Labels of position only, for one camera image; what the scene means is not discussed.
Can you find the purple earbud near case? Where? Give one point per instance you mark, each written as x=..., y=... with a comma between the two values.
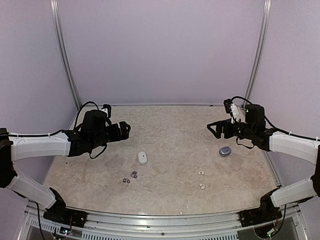
x=134, y=174

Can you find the white earbud charging case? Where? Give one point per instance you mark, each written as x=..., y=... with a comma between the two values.
x=142, y=157

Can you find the blue-grey earbud charging case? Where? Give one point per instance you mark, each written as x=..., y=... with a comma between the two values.
x=225, y=151

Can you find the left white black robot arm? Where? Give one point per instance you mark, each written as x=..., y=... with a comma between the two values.
x=96, y=130

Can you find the left aluminium frame post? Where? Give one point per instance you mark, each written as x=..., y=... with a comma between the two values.
x=54, y=5

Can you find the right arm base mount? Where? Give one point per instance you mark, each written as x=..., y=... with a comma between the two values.
x=266, y=212

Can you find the right aluminium frame post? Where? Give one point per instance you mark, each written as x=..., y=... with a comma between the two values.
x=259, y=49

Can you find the aluminium frame post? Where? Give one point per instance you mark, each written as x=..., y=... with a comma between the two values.
x=54, y=5
x=259, y=49

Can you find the front aluminium rail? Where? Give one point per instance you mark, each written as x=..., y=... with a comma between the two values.
x=115, y=226

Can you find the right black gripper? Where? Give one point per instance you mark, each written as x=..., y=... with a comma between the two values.
x=226, y=123

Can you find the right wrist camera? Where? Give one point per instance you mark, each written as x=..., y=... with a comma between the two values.
x=236, y=113

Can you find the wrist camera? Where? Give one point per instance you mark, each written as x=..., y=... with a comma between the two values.
x=107, y=109
x=236, y=113

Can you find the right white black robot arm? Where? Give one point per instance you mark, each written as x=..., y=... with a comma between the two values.
x=250, y=124

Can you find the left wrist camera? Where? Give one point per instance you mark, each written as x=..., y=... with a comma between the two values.
x=107, y=109

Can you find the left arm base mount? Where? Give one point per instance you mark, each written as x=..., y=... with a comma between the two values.
x=66, y=216

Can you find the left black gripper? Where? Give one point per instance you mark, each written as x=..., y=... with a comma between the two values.
x=124, y=135

